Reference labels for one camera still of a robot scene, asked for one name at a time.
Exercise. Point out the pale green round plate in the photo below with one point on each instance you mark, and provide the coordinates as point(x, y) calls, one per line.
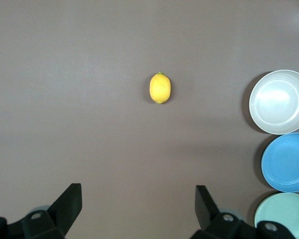
point(279, 209)

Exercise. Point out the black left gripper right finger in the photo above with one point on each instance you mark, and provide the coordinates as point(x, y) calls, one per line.
point(206, 211)

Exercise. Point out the beige round plate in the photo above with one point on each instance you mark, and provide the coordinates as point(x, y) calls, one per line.
point(276, 104)

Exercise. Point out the yellow lemon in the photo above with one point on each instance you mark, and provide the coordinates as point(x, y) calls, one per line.
point(160, 88)

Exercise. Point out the blue round plate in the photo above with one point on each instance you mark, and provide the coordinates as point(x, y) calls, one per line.
point(286, 164)

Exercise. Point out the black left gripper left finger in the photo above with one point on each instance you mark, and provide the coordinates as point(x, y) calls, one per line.
point(62, 214)

